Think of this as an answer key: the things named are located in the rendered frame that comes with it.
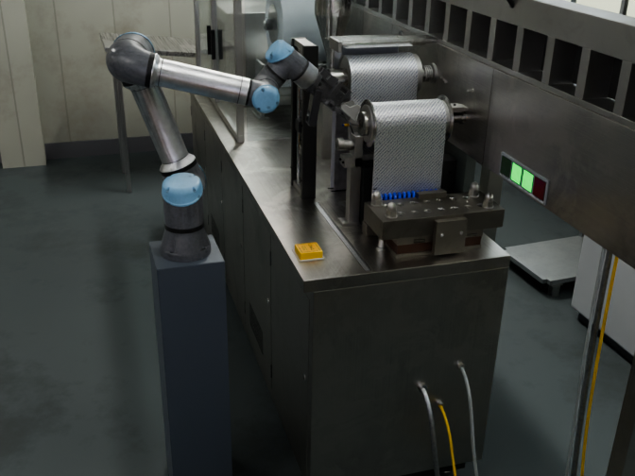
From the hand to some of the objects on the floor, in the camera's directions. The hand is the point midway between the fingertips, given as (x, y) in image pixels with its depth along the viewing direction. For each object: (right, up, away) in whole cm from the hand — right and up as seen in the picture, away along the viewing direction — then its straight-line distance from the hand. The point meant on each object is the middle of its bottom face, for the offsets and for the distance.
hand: (352, 124), depth 237 cm
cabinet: (-20, -74, +135) cm, 155 cm away
